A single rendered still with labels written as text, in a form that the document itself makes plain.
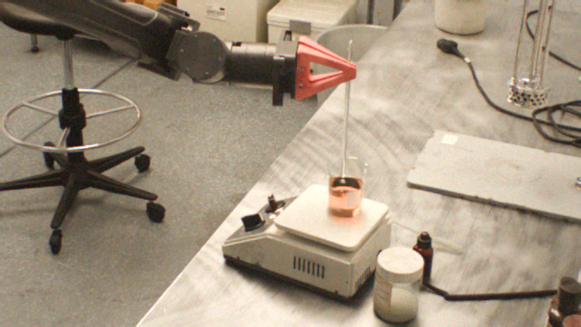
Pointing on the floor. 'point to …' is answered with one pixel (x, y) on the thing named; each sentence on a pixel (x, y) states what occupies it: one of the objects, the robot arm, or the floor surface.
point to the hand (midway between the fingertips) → (349, 71)
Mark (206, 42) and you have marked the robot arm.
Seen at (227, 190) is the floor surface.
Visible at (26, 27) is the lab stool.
